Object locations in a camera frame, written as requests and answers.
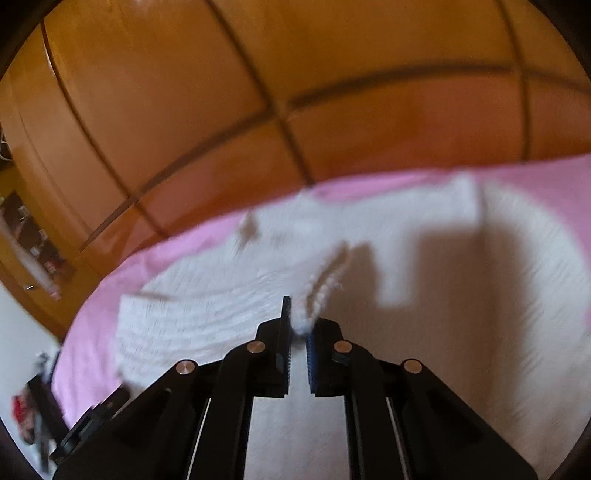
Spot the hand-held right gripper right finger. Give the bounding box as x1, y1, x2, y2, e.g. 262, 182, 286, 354
304, 318, 539, 480

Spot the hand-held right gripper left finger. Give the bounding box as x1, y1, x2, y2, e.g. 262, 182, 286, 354
53, 295, 292, 480

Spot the white knit sweater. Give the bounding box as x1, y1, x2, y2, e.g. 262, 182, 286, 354
113, 172, 591, 480

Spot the dark chair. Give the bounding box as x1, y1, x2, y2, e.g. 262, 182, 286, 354
25, 376, 65, 469

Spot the red cloth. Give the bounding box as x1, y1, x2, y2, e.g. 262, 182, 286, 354
11, 394, 33, 425

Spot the cluttered wooden shelf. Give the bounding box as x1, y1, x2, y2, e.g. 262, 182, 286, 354
0, 187, 77, 301

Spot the wooden wardrobe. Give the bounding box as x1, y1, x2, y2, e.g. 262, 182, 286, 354
0, 0, 591, 340

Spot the pink bed sheet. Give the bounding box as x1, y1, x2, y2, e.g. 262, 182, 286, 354
50, 154, 591, 430

